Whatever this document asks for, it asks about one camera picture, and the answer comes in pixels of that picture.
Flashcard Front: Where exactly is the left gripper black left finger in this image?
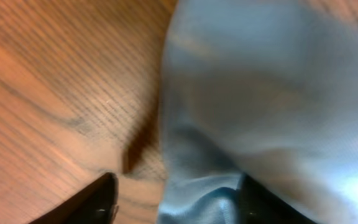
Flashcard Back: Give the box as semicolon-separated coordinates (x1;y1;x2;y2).
30;172;118;224

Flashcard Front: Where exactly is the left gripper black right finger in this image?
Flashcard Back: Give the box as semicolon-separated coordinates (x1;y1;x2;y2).
238;175;316;224

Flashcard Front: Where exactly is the light blue printed t-shirt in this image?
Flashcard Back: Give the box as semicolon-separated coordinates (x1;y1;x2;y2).
157;0;358;223

